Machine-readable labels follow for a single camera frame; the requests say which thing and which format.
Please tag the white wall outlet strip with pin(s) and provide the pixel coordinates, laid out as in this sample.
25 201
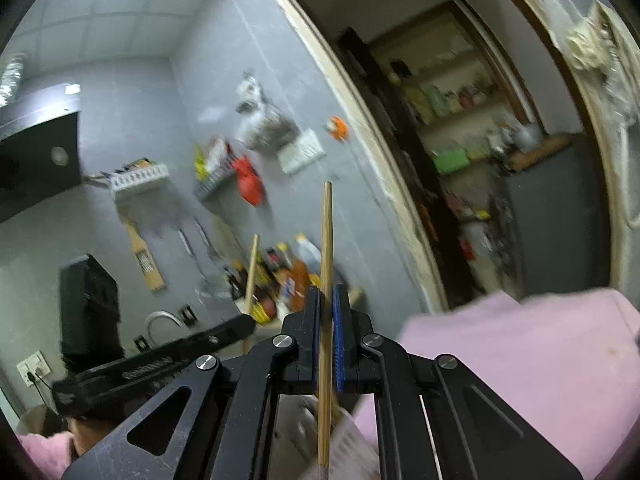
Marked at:
301 151

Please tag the dark soy sauce bottle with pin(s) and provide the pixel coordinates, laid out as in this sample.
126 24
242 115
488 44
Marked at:
235 282

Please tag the dark grey cabinet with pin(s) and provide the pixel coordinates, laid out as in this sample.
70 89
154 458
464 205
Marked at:
555 220

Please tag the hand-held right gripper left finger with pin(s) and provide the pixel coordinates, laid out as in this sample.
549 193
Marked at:
314 340

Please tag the metal mesh strainer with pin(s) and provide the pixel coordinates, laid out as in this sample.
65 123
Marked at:
210 280

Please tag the person's left hand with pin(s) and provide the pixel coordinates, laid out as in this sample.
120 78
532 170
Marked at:
92 435

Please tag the wooden grater board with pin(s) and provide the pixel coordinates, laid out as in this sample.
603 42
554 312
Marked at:
147 260

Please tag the hanging clear plastic bags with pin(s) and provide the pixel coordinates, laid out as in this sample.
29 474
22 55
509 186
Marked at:
262 115

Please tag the silver exhaust duct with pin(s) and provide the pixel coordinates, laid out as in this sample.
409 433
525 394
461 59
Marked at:
10 77

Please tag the white slotted utensil holder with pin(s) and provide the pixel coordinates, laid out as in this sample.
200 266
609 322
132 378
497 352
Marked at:
345 440

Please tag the wooden door frame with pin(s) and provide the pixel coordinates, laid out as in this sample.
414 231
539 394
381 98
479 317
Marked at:
360 125

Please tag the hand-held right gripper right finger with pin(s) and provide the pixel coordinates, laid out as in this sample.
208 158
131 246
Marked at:
340 340

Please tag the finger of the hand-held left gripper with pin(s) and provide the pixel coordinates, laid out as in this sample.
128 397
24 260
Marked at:
220 335

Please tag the orange seasoning packet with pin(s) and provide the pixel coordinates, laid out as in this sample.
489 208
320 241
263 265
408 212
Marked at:
297 285

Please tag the red hanging bag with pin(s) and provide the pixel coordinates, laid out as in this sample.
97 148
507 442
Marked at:
248 182

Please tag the chrome faucet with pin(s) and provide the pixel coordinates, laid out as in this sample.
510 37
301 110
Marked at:
160 317

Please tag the white wall socket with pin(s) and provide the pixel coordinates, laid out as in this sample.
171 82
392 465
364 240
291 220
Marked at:
34 367

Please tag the black range hood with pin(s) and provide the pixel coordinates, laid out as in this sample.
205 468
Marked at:
35 160

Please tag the green box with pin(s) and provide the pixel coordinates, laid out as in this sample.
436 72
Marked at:
451 161

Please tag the white gloves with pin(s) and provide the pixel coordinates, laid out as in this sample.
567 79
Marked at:
595 45

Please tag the yellow-capped sauce bottle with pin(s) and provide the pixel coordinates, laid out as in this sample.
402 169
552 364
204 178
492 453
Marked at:
274 265

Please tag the wooden storage shelf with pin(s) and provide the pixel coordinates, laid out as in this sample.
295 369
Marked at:
450 95

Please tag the pink cloth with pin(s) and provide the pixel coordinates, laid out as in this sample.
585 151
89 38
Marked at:
525 375

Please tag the wooden chopstick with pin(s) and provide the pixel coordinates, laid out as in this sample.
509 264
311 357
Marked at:
251 270
327 240

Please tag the yellow snack packet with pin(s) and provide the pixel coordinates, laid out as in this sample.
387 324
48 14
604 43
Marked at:
200 164

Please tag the white wall rack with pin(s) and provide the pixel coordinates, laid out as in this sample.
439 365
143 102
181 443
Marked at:
137 177

